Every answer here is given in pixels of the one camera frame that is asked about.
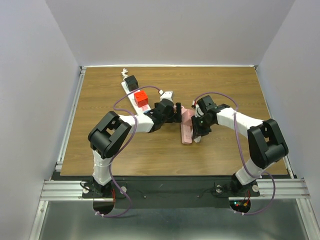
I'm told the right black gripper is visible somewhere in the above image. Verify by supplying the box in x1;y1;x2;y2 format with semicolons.
191;114;214;139

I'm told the pink power strip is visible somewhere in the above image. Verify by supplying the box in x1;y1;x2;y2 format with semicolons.
180;106;195;145

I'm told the white plug adapter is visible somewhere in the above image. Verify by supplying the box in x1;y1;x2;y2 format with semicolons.
193;136;202;143

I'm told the white multicolour power strip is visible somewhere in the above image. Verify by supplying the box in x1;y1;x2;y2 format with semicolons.
120;80;152;116

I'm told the red cube socket plug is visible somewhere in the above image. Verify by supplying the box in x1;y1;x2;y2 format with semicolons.
133;90;149;108

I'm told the black cube socket plug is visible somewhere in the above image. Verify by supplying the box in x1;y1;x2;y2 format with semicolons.
124;75;139;92

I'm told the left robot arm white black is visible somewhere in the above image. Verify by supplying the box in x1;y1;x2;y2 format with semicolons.
87;99;182;197

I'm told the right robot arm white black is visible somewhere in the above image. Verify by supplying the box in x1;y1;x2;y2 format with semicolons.
191;92;289;195

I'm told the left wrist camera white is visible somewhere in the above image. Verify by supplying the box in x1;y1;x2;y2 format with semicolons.
160;91;174;102

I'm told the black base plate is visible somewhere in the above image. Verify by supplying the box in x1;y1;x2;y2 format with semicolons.
82;175;261;210

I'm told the aluminium frame rail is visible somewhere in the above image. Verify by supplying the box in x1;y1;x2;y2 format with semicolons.
40;178;311;202

